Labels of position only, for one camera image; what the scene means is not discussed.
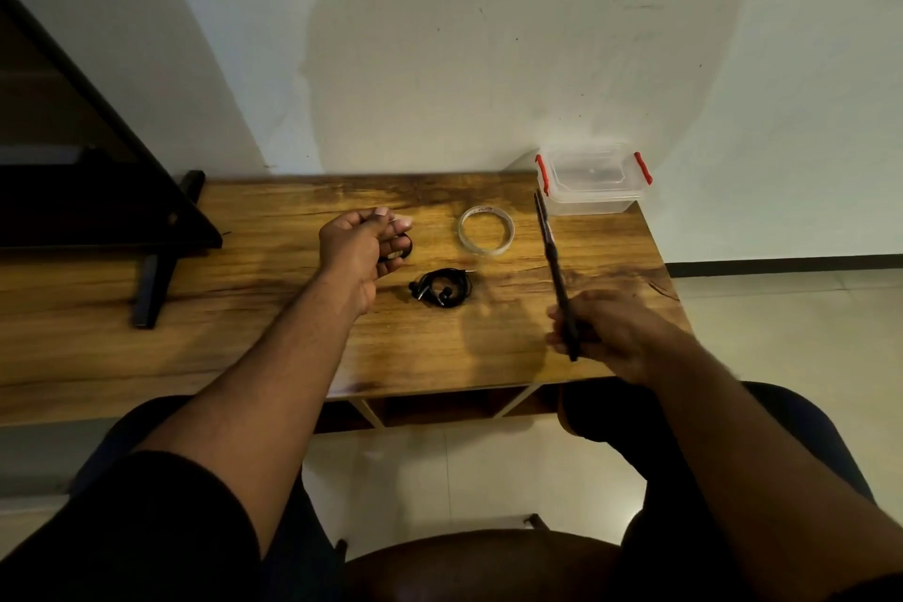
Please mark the person's right hand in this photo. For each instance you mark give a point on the person's right hand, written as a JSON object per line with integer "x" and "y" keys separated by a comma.
{"x": 617, "y": 333}

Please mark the person's left hand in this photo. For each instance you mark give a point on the person's left hand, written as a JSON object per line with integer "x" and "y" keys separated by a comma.
{"x": 349, "y": 245}

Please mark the person's left fingers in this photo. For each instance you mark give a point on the person's left fingers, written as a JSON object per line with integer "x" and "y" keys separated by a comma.
{"x": 384, "y": 227}

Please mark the person's right fingers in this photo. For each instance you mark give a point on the person's right fingers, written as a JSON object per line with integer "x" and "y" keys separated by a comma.
{"x": 561, "y": 333}

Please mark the black scissors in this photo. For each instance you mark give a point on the black scissors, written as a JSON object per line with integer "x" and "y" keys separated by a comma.
{"x": 557, "y": 270}

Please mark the person's left forearm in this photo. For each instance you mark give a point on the person's left forearm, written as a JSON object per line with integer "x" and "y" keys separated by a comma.
{"x": 282, "y": 383}

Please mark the person's right forearm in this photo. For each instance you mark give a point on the person's right forearm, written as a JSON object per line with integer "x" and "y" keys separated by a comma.
{"x": 741, "y": 467}

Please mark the clear tape roll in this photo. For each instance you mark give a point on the clear tape roll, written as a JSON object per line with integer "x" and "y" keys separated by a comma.
{"x": 462, "y": 235}

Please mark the black coiled earphones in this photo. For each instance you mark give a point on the black coiled earphones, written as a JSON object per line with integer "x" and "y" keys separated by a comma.
{"x": 443, "y": 287}

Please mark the clear box with red clips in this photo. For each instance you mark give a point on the clear box with red clips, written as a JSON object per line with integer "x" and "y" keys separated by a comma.
{"x": 592, "y": 179}

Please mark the person's right leg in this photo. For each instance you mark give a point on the person's right leg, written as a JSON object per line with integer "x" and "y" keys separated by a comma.
{"x": 670, "y": 481}

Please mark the person's leg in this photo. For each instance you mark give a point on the person's leg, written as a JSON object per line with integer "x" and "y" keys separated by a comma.
{"x": 670, "y": 481}
{"x": 310, "y": 552}

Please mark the brown chair seat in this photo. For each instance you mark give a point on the brown chair seat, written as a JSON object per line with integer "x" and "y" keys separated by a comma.
{"x": 480, "y": 570}

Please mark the black television with stand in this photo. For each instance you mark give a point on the black television with stand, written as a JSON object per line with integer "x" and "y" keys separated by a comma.
{"x": 84, "y": 199}

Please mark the person's left leg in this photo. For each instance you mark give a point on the person's left leg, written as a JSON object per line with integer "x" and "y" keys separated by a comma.
{"x": 310, "y": 552}

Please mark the person's black shirt sleeve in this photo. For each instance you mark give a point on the person's black shirt sleeve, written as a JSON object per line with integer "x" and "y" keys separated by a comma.
{"x": 127, "y": 538}

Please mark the white table frame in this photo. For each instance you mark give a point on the white table frame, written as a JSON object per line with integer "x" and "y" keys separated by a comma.
{"x": 518, "y": 401}

